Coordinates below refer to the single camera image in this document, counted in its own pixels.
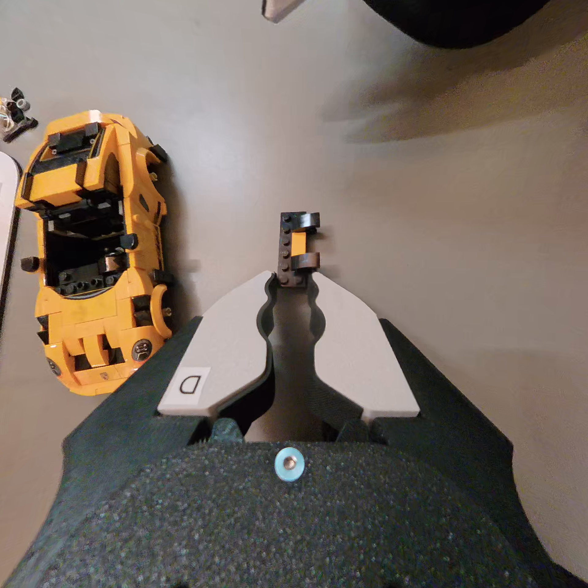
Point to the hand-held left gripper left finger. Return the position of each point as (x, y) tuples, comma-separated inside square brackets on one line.
[(225, 349)]

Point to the pile of small lego pieces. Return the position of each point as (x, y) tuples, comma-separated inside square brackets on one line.
[(18, 115)]

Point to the yellow lego car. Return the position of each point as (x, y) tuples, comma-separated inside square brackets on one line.
[(92, 252)]

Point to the black armrest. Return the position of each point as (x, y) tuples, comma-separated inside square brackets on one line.
[(450, 23)]

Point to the white stand base board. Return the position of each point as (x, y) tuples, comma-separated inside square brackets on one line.
[(7, 220)]

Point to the black yellow lego plate assembly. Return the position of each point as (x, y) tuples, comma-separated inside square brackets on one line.
[(285, 248)]

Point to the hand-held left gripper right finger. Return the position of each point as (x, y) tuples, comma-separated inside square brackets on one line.
[(363, 358)]

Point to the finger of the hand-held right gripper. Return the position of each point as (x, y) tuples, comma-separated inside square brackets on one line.
[(278, 9)]

